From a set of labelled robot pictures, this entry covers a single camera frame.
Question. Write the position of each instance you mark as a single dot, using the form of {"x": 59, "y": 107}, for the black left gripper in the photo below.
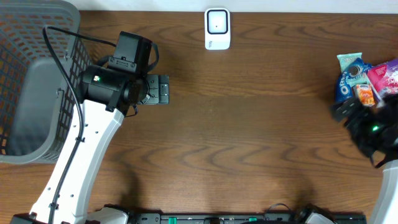
{"x": 158, "y": 89}

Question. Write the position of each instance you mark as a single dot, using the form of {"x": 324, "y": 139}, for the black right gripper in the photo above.
{"x": 347, "y": 109}

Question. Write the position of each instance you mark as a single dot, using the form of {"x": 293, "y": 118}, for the orange tissue pack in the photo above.
{"x": 364, "y": 93}

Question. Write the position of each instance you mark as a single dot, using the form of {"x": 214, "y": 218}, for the blue snack bar wrapper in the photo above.
{"x": 354, "y": 74}

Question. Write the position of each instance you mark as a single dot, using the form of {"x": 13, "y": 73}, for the mint green snack packet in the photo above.
{"x": 346, "y": 59}

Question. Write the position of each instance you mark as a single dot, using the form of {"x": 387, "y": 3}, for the purple snack package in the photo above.
{"x": 383, "y": 78}

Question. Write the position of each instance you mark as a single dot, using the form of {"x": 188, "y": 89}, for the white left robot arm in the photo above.
{"x": 103, "y": 96}

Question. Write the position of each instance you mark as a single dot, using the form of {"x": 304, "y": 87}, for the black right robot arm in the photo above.
{"x": 385, "y": 210}

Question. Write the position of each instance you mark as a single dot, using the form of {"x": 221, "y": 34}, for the white barcode scanner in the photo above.
{"x": 217, "y": 28}

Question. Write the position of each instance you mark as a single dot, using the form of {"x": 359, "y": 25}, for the grey plastic mesh basket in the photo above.
{"x": 36, "y": 103}

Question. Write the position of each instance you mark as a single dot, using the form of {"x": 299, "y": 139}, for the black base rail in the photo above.
{"x": 156, "y": 218}

